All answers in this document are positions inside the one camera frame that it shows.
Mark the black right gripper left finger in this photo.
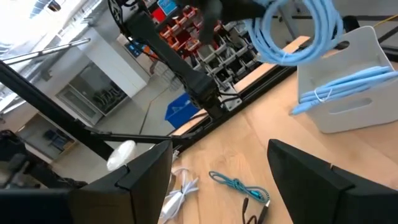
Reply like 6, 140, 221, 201
0, 139, 174, 224

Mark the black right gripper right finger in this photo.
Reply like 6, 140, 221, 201
266, 138, 398, 224

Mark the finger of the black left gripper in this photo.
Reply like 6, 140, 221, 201
198, 0, 223, 44

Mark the teal black braided cable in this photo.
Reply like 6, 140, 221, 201
208, 170, 271, 205

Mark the light blue cable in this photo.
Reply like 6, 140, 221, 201
244, 0, 345, 67
290, 65, 398, 116

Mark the parts bin rack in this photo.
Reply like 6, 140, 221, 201
158, 6, 264, 91

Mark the white rounded object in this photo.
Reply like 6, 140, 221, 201
106, 139, 138, 172

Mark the white plastic storage bin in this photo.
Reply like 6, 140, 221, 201
297, 26, 398, 134

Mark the blue plastic floor bin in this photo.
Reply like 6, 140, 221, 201
164, 92, 201, 130

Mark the white cabinet with glass doors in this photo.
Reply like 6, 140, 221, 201
55, 27, 150, 125

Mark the grey metal pole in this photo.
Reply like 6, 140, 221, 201
0, 37, 91, 65

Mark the white charger with cable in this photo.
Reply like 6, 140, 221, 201
159, 167, 200, 224

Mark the black bundled usb cable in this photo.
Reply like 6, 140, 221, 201
241, 197, 271, 224

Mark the white metal corner bracket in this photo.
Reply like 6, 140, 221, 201
219, 90, 243, 112

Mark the black frame strut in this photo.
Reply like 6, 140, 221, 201
0, 60, 114, 161

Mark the yellow hanging cord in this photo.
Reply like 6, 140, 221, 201
372, 14, 398, 29

